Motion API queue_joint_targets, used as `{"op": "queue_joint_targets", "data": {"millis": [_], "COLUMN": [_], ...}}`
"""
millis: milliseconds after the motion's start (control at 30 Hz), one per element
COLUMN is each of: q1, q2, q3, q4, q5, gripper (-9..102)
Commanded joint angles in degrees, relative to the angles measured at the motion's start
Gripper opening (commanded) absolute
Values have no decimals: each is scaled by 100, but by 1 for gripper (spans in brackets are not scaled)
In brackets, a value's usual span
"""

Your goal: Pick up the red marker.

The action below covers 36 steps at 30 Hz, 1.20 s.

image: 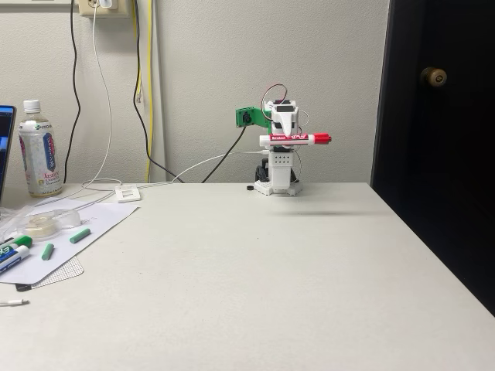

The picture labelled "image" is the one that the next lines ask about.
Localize green gripper camera mount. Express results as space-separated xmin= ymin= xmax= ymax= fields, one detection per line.
xmin=234 ymin=104 xmax=274 ymax=130

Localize beige wall outlet plate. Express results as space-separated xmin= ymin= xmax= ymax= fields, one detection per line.
xmin=78 ymin=0 xmax=131 ymax=19

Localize clear tape dispenser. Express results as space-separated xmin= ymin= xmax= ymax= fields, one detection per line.
xmin=22 ymin=208 xmax=84 ymax=238

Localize green Expo marker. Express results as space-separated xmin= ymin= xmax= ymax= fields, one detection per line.
xmin=0 ymin=233 xmax=34 ymax=253

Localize white charger cable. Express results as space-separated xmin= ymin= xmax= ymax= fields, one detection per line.
xmin=36 ymin=5 xmax=125 ymax=208

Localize red Expo marker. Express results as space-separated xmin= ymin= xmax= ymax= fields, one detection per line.
xmin=258 ymin=131 xmax=333 ymax=150

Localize black door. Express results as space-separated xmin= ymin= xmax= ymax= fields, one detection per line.
xmin=370 ymin=0 xmax=495 ymax=316

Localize jasmine tea plastic bottle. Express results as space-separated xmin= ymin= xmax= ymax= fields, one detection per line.
xmin=18 ymin=99 xmax=64 ymax=199

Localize white USB cable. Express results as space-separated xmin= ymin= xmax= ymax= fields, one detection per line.
xmin=137 ymin=149 xmax=270 ymax=190

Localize yellow cable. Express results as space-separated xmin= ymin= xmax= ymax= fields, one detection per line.
xmin=132 ymin=0 xmax=155 ymax=183

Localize brass door knob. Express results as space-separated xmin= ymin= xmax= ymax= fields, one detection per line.
xmin=420 ymin=66 xmax=449 ymax=89

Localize blue Expo marker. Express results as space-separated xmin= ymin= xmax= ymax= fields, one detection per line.
xmin=0 ymin=244 xmax=32 ymax=274

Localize grey mesh mat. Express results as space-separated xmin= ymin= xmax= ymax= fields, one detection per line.
xmin=29 ymin=255 xmax=86 ymax=288

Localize black network cable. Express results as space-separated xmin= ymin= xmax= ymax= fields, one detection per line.
xmin=132 ymin=0 xmax=188 ymax=185

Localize black camera cable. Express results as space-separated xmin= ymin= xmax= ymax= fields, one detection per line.
xmin=202 ymin=125 xmax=248 ymax=184

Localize black power cable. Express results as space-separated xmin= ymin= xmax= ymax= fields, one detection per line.
xmin=62 ymin=0 xmax=83 ymax=185

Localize white switch wall plate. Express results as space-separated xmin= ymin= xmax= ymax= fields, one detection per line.
xmin=114 ymin=185 xmax=143 ymax=204

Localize red black servo wires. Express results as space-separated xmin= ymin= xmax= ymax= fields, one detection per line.
xmin=262 ymin=82 xmax=311 ymax=128

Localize clear plastic wrapper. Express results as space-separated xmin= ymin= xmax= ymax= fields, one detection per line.
xmin=0 ymin=204 xmax=39 ymax=243

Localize white paper sheet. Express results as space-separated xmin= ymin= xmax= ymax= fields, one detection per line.
xmin=0 ymin=201 xmax=142 ymax=285

